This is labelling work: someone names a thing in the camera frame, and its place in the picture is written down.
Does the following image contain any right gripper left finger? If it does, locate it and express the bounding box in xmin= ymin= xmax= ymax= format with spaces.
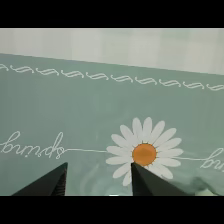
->
xmin=12 ymin=162 xmax=69 ymax=197

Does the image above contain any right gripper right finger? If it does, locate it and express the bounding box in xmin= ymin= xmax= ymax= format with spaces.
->
xmin=130 ymin=162 xmax=190 ymax=197

